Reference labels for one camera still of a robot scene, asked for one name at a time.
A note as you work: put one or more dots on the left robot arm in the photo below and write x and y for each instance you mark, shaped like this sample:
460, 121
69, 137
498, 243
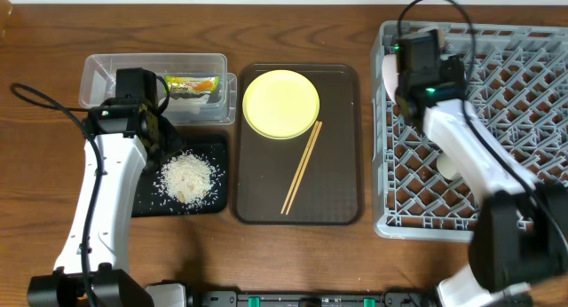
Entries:
94, 263

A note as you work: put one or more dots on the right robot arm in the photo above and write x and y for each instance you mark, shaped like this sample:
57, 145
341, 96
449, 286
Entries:
520, 237

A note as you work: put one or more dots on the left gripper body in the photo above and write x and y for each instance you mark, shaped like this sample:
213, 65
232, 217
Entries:
161, 144

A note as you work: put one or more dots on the black waste tray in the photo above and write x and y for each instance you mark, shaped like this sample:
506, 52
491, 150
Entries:
147, 202

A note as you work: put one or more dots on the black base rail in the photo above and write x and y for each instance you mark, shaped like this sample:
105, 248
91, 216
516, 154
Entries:
178, 294

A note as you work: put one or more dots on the white tissue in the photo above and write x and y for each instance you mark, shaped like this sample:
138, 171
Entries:
189, 104

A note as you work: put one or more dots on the green snack wrapper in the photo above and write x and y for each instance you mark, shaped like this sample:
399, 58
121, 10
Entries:
192, 85

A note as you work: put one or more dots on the clear plastic bin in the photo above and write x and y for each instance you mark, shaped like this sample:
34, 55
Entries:
99, 80

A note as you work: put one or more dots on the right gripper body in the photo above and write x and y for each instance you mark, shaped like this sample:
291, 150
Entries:
451, 75

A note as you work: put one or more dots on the rice leftovers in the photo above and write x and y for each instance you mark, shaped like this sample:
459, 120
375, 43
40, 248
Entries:
190, 180

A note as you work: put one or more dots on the brown serving tray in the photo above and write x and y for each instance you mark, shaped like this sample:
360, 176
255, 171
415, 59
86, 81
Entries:
331, 191

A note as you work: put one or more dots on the light blue bowl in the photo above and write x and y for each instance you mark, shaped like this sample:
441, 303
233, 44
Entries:
440, 33

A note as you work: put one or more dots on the grey dishwasher rack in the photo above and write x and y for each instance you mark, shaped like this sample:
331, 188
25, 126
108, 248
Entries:
519, 90

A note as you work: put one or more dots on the white cup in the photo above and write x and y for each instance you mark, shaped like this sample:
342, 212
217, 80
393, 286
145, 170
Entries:
446, 168

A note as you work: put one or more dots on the yellow plate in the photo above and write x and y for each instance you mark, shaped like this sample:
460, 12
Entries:
281, 104

